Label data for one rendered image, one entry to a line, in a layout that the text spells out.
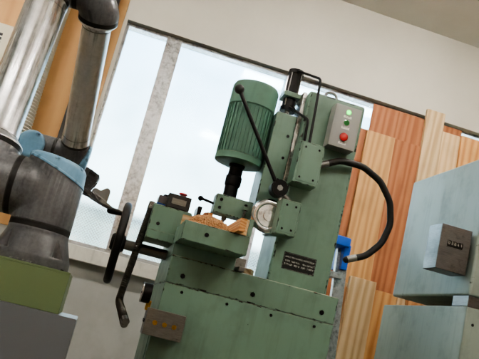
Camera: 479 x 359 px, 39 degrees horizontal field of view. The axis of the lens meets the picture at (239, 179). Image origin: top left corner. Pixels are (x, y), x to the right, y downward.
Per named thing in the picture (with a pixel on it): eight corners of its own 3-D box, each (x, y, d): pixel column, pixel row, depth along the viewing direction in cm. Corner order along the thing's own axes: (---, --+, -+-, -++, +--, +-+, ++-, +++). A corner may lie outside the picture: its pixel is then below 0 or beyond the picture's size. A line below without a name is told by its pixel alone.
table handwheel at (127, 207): (104, 260, 213) (95, 293, 237) (165, 276, 216) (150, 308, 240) (126, 185, 229) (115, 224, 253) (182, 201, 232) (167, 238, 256)
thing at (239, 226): (209, 244, 252) (212, 234, 253) (214, 246, 252) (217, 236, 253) (238, 230, 200) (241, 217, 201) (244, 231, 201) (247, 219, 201)
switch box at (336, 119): (322, 147, 243) (331, 107, 247) (347, 155, 245) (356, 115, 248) (328, 143, 237) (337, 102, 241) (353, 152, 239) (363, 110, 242)
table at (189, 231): (138, 246, 260) (142, 231, 261) (213, 266, 264) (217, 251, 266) (150, 229, 201) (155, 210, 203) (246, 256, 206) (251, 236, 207)
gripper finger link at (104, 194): (120, 196, 234) (98, 180, 233) (110, 209, 232) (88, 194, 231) (120, 197, 237) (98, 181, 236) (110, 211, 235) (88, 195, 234)
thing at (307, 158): (286, 184, 238) (295, 144, 241) (309, 191, 239) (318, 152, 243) (292, 180, 230) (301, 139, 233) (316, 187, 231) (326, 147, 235)
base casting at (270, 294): (153, 284, 255) (160, 261, 257) (295, 321, 264) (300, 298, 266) (165, 281, 212) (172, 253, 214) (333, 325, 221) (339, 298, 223)
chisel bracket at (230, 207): (208, 217, 245) (214, 195, 247) (244, 227, 247) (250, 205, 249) (212, 215, 238) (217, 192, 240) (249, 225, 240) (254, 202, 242)
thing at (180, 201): (154, 208, 239) (157, 194, 240) (183, 216, 241) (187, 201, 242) (157, 203, 226) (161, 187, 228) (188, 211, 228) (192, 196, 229)
